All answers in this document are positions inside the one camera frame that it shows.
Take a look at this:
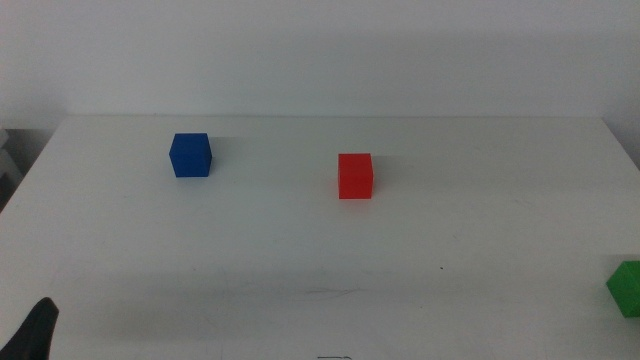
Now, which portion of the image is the red cube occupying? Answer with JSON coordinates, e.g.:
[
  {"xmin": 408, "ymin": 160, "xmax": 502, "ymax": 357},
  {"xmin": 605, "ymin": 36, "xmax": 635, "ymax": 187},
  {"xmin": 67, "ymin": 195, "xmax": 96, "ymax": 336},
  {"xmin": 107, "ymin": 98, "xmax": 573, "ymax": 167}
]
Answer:
[{"xmin": 337, "ymin": 152, "xmax": 375, "ymax": 201}]

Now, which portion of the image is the green cube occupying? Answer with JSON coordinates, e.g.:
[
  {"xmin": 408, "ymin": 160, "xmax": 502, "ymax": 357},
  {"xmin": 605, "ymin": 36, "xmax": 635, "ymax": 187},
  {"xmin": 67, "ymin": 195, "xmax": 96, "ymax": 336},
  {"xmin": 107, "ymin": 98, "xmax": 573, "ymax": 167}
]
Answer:
[{"xmin": 605, "ymin": 260, "xmax": 640, "ymax": 319}]

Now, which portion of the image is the blue cube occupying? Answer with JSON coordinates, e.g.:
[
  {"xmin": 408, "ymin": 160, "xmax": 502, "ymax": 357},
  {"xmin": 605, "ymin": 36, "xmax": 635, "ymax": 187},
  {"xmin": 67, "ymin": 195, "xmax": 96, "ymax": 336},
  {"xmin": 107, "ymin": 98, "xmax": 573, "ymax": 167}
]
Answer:
[{"xmin": 168, "ymin": 132, "xmax": 213, "ymax": 179}]

